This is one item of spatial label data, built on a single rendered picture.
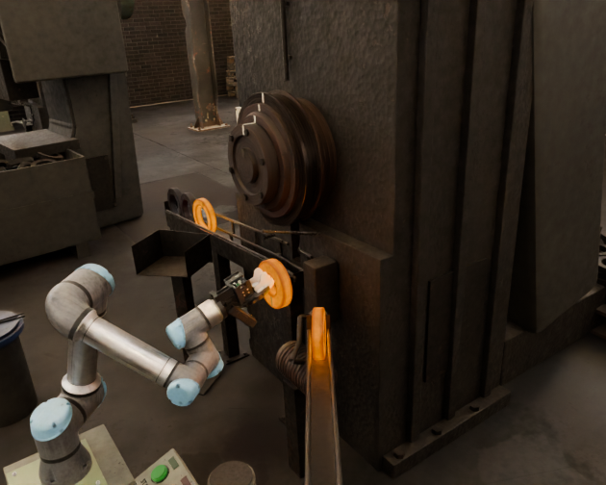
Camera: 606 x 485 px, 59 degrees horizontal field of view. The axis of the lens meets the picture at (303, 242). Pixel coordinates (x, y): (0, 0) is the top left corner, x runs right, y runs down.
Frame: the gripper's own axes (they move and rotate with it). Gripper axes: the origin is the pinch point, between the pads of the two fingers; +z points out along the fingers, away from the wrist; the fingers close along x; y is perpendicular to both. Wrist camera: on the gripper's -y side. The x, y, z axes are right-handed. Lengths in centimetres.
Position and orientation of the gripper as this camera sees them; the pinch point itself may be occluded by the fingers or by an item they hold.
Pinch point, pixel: (273, 278)
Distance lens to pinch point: 165.0
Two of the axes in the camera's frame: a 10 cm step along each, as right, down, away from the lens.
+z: 7.8, -5.0, 3.8
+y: -2.6, -8.0, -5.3
